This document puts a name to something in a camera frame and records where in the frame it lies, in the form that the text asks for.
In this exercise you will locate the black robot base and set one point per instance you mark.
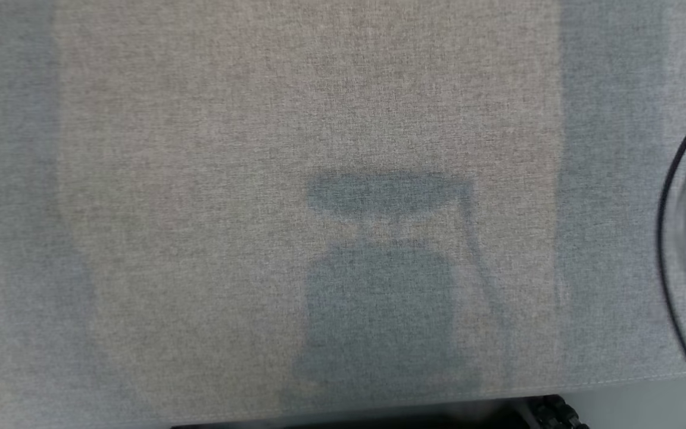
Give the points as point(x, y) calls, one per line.
point(557, 414)

